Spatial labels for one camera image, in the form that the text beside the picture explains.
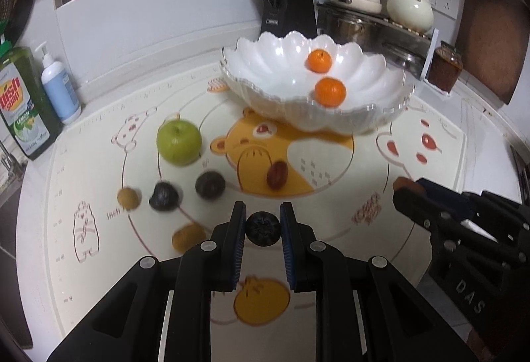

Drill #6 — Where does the green dish soap bottle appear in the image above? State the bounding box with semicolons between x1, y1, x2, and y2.
0;42;63;161

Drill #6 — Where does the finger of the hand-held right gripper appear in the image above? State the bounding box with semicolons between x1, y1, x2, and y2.
392;187;520;269
415;177;530;232

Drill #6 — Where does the bear print silicone mat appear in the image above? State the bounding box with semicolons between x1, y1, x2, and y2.
17;64;468;346

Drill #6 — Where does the green apple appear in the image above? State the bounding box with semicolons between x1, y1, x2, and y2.
156;119;203;166

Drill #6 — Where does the steel pot lid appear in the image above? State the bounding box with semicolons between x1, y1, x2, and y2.
380;40;430;78

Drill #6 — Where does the white scalloped bowl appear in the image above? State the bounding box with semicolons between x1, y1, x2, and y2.
219;30;415;135

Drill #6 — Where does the large steel pot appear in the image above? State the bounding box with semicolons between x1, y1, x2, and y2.
320;7;395;53

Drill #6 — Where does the cream kettle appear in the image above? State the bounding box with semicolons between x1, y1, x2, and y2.
386;0;435;33

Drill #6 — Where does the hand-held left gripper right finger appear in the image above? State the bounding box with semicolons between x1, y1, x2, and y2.
280;202;477;362

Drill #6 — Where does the white pot rack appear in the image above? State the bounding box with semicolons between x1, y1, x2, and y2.
318;1;453;98

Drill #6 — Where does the black knife block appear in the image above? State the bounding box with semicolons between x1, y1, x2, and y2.
261;0;319;38

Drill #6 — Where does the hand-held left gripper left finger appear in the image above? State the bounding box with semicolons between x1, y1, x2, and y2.
47;202;248;362

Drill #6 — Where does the jar of red sauce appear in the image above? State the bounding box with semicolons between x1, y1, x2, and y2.
427;41;464;93

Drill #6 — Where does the dark purple plum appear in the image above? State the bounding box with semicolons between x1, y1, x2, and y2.
148;181;183;214
245;211;282;247
195;171;227;200

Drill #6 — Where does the small brown fruit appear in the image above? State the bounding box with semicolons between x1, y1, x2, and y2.
117;187;141;210
393;176;426;197
172;222;207;252

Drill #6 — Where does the blue white pump bottle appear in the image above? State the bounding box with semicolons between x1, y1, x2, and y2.
34;42;82;125

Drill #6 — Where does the red jujube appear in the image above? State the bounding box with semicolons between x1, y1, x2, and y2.
266;160;288;191

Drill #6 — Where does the orange mandarin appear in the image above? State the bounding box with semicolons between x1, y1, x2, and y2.
306;49;333;74
314;77;347;107

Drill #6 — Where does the brown wooden cutting board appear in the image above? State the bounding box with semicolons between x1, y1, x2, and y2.
454;0;523;106

